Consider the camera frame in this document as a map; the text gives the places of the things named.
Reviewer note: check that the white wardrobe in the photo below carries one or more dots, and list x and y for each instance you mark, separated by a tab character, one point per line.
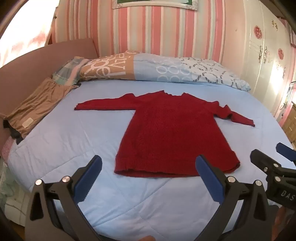
261	58

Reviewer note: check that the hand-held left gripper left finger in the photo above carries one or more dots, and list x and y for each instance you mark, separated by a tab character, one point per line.
89	176

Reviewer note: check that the plaid pillow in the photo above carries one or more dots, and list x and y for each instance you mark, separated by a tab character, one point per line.
67	71

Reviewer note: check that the light blue quilt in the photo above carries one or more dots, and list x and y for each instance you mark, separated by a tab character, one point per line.
76	143

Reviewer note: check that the bright window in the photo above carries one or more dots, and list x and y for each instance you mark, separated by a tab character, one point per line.
23	34

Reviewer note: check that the black item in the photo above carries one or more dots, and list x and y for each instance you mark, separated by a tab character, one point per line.
12	132

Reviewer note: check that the wooden cabinet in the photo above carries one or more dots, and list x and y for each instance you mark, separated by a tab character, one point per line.
290	129

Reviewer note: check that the patterned blue orange pillow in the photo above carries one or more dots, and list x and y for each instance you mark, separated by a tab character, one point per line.
150	67

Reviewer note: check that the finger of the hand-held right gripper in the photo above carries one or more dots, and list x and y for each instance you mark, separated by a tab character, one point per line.
263	161
285	150

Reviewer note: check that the red knit sweater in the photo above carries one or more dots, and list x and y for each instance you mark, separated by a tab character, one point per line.
175	129

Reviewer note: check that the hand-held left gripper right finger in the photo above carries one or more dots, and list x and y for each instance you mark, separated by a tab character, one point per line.
208	178

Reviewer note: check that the brown cloth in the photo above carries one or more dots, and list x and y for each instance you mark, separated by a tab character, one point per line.
37	106

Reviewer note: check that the framed wall picture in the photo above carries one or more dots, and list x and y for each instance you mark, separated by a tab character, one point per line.
152	3

